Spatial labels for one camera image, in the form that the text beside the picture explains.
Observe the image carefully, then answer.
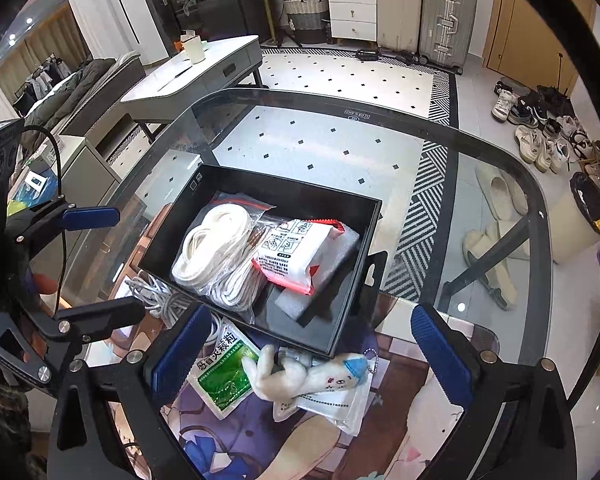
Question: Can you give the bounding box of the person's left forearm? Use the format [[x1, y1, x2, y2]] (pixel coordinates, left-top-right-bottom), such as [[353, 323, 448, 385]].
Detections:
[[0, 355, 48, 480]]

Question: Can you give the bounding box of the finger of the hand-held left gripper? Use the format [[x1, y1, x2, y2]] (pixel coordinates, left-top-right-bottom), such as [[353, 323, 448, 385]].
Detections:
[[32, 297, 146, 356], [5, 199, 121, 243]]

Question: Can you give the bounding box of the silver suitcase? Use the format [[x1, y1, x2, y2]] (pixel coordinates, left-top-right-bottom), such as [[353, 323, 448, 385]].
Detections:
[[419, 0, 478, 72]]

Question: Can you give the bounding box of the person's left hand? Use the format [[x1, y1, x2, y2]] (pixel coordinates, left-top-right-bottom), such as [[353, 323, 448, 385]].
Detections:
[[30, 270, 60, 297]]

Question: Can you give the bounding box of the white plush toy keychain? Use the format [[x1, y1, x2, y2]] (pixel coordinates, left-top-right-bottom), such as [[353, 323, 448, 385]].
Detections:
[[245, 347, 381, 413]]

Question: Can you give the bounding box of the cream bin with black liner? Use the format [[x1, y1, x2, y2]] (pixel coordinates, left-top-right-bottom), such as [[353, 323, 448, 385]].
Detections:
[[550, 172, 600, 266]]

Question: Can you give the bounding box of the pile of loose shoes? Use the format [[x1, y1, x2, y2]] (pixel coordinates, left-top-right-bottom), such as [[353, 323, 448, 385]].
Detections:
[[490, 80, 593, 173]]

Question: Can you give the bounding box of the sofa with dark clothes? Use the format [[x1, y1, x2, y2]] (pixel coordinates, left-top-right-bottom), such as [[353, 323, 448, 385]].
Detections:
[[22, 52, 146, 136]]

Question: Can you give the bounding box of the printed cartoon table mat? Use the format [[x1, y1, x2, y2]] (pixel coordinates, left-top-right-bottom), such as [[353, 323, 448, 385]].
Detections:
[[87, 270, 496, 480]]

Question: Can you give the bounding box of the clear plastic packet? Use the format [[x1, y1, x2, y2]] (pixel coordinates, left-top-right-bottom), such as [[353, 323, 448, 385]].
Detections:
[[272, 380, 376, 433]]

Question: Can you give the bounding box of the cream slipper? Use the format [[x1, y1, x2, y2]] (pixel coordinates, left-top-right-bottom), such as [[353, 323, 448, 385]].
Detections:
[[482, 255, 518, 311], [500, 170, 529, 216], [462, 222, 531, 263], [475, 164, 511, 221]]

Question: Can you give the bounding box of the black cardboard box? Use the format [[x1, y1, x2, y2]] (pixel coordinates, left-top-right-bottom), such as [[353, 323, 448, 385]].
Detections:
[[137, 162, 383, 358]]

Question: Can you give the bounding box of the white charging cable bundle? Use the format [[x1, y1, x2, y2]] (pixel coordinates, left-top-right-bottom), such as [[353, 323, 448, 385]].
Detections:
[[125, 270, 196, 326]]

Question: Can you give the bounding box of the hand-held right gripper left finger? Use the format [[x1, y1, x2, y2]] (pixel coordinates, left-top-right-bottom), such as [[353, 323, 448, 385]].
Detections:
[[47, 302, 213, 480]]

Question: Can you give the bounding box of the red and white packet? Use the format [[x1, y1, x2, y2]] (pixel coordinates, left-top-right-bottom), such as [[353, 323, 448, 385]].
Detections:
[[251, 217, 348, 295]]

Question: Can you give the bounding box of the grey side cabinet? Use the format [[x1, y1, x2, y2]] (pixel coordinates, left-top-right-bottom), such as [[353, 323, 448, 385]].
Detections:
[[55, 135, 123, 271]]

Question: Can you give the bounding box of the white cup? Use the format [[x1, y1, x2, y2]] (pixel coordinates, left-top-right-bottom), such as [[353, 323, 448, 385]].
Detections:
[[182, 35, 206, 65]]

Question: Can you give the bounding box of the white foam block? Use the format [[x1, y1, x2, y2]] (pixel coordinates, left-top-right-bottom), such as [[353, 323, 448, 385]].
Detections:
[[274, 225, 362, 320]]

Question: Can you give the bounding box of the thin black cable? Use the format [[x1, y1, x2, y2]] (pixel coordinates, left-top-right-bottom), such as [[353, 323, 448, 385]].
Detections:
[[19, 125, 68, 321]]

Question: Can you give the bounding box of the wicker basket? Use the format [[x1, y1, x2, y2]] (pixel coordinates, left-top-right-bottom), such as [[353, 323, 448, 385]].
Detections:
[[284, 0, 331, 45]]

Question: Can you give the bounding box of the tan wooden door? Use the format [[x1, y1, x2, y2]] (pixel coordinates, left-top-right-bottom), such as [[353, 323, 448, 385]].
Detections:
[[482, 0, 596, 106]]

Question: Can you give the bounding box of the diamond pattern rug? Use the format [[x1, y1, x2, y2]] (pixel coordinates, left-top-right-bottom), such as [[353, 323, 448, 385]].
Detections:
[[105, 45, 461, 301]]

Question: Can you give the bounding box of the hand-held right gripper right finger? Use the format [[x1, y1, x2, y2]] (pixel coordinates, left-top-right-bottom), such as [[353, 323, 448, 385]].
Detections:
[[410, 304, 578, 480]]

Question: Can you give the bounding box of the black cardboard divider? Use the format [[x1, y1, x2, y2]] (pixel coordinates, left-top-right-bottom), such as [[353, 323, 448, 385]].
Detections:
[[360, 250, 392, 306]]

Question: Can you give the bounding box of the green and white sachet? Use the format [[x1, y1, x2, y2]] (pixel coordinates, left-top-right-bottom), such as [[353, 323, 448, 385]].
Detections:
[[187, 327, 261, 418]]

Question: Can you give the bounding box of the cream suitcase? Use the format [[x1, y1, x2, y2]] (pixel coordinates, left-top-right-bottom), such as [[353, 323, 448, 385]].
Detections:
[[375, 0, 425, 56]]

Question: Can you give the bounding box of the zip bag of white cord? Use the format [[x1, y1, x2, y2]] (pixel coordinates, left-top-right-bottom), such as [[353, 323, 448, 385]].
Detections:
[[200, 255, 271, 326], [171, 192, 276, 291]]

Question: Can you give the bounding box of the slim dark pen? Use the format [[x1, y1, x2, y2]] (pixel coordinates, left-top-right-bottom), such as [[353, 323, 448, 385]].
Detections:
[[157, 64, 193, 92]]

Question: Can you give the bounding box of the hanging clothes rack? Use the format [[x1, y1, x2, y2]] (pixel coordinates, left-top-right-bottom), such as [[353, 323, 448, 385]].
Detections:
[[15, 55, 66, 111]]

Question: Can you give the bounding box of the grey white coffee table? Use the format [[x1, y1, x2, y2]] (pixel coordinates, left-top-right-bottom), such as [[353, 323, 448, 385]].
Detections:
[[120, 35, 263, 141]]

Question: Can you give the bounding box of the white dressing desk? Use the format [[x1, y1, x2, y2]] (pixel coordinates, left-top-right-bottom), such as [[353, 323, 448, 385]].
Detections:
[[244, 0, 378, 46]]

